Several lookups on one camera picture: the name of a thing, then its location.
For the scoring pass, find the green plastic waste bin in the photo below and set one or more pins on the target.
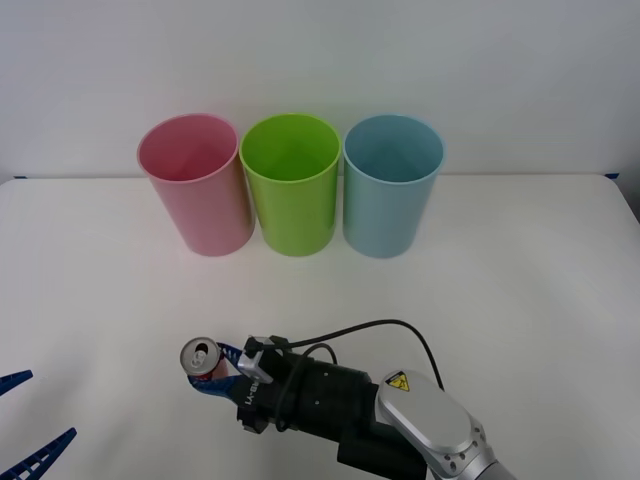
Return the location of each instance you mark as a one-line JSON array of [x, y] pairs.
[[295, 210]]

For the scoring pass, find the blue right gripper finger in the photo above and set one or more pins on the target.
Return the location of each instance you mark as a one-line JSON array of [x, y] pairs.
[[231, 351], [217, 386]]

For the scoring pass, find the pink plastic waste bin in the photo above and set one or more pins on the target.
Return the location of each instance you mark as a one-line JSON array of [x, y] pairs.
[[200, 210]]

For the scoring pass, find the pale blue plastic waste bin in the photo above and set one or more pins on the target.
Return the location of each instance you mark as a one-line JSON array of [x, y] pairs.
[[385, 215]]

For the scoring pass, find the red drink can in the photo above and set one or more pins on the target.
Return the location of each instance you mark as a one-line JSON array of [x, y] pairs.
[[197, 356]]

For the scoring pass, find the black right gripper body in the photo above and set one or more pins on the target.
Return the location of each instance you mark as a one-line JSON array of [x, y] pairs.
[[252, 402]]

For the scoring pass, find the silver and black right arm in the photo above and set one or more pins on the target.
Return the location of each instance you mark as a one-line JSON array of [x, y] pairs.
[[425, 410]]

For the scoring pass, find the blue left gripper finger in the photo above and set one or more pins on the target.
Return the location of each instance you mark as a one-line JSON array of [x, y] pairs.
[[45, 455], [15, 381]]

